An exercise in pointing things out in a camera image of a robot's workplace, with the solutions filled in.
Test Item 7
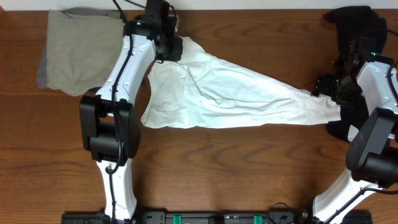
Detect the white printed t-shirt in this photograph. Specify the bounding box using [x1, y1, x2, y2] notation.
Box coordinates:
[141, 37, 341, 129]

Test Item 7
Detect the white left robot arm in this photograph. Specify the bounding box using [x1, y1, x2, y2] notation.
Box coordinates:
[62, 16, 183, 223]

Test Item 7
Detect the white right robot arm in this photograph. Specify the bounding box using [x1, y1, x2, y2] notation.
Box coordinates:
[299, 52, 397, 223]

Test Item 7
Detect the black logo t-shirt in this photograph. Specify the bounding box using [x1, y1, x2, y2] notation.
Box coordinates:
[323, 6, 387, 141]

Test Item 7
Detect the khaki folded garment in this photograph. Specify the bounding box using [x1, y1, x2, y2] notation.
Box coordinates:
[46, 10, 124, 96]

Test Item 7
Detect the grey folded garment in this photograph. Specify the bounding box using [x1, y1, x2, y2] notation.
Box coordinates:
[36, 7, 121, 88]

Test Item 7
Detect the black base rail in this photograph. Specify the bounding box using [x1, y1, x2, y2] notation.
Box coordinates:
[60, 207, 373, 224]

